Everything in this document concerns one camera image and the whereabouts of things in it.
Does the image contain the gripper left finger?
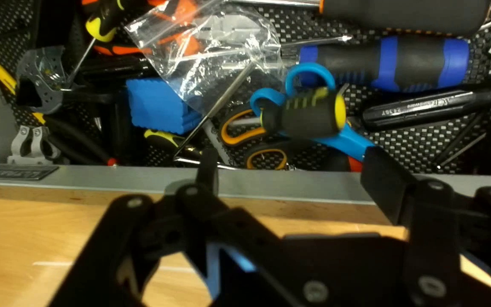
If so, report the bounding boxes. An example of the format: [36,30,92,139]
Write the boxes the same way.
[47,147,332,307]

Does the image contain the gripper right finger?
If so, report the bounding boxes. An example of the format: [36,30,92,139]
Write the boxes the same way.
[360,146,491,307]

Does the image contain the grey metal tool drawer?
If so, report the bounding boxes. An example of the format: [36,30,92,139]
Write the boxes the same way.
[0,0,491,206]

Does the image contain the thin long metal screwdriver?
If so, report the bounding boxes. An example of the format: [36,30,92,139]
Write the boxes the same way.
[173,61,257,159]

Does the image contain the black screwdriver with white print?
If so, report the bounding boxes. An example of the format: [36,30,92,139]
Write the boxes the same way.
[361,82,491,132]

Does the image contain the stubby black yellow screwdriver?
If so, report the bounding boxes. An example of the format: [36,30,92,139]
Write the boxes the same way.
[228,87,348,139]

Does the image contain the blue and black screwdriver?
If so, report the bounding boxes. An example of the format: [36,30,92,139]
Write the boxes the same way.
[280,35,473,93]

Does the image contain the yellow and black screwdriver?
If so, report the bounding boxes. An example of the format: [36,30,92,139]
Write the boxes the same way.
[66,0,126,87]

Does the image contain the large black screwdriver orange collar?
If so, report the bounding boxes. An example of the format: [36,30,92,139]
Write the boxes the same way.
[228,0,491,37]

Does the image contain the orange and black scissors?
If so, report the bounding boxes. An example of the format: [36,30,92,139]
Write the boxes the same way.
[220,108,289,171]

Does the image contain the blue ribbed foam block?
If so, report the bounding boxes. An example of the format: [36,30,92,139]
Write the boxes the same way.
[125,78,204,135]

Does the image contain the black tool with red tip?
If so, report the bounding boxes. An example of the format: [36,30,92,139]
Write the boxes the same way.
[43,114,119,167]

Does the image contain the grey plastic clamp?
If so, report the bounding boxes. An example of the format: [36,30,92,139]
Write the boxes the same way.
[6,125,61,165]

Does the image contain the black label plate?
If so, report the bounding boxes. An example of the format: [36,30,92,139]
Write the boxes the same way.
[0,165,59,181]

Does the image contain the clear plastic bag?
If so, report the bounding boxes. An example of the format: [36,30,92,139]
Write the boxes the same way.
[124,0,287,116]

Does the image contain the orange and black pliers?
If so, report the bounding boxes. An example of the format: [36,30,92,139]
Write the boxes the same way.
[81,0,200,57]

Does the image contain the grey perforated plastic part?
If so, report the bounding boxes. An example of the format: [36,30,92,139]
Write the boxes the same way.
[15,46,68,115]

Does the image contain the yellow and black tool handle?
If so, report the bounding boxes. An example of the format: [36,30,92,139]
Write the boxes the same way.
[143,129,204,159]

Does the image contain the blue handled scissors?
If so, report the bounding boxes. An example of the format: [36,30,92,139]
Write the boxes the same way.
[250,63,376,162]

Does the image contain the yellow handled tool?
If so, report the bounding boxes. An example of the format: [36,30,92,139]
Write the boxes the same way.
[0,62,46,125]

